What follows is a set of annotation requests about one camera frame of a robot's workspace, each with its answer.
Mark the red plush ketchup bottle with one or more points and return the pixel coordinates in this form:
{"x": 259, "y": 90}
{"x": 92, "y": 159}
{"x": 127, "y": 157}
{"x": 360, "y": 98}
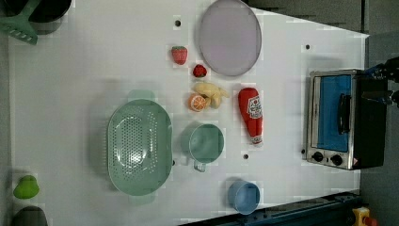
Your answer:
{"x": 252, "y": 113}

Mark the green oval strainer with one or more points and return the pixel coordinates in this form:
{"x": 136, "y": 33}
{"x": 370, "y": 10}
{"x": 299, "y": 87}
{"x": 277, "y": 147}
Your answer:
{"x": 139, "y": 147}

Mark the orange slice toy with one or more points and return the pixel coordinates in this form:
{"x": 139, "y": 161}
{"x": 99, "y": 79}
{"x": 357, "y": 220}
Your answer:
{"x": 196, "y": 102}

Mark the yellow plush banana bunch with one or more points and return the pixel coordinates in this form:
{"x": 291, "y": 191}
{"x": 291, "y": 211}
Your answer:
{"x": 212, "y": 93}

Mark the small red strawberry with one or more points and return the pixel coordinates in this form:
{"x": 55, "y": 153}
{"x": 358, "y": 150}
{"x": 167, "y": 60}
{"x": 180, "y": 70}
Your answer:
{"x": 199, "y": 71}

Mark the large plush strawberry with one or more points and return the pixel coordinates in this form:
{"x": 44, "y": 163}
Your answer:
{"x": 179, "y": 54}

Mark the purple round plate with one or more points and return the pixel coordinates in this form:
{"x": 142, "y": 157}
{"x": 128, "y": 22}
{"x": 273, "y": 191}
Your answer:
{"x": 230, "y": 37}

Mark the blue cup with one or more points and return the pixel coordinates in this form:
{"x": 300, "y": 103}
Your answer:
{"x": 244, "y": 197}

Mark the silver black toaster oven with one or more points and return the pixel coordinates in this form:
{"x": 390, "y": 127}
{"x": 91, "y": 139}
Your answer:
{"x": 345, "y": 130}

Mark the black bowl top corner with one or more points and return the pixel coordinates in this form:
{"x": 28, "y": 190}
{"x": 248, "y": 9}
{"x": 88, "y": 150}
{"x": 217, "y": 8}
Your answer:
{"x": 47, "y": 10}

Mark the black bowl corner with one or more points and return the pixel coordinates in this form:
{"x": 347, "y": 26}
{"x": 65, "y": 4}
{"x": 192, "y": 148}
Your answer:
{"x": 30, "y": 216}
{"x": 47, "y": 10}

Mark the green pear toy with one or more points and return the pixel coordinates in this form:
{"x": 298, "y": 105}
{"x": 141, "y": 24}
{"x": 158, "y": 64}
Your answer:
{"x": 26, "y": 188}

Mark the yellow red clamp object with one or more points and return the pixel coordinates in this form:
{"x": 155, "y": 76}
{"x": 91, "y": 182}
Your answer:
{"x": 363, "y": 218}

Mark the black bowl bottom corner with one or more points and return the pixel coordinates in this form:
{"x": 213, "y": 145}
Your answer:
{"x": 30, "y": 216}

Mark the green slotted spatula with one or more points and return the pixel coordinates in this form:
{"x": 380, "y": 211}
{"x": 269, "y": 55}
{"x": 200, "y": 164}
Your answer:
{"x": 19, "y": 27}

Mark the green mug with handle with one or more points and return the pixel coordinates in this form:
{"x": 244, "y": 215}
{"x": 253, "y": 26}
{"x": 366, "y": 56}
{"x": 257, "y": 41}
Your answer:
{"x": 204, "y": 143}

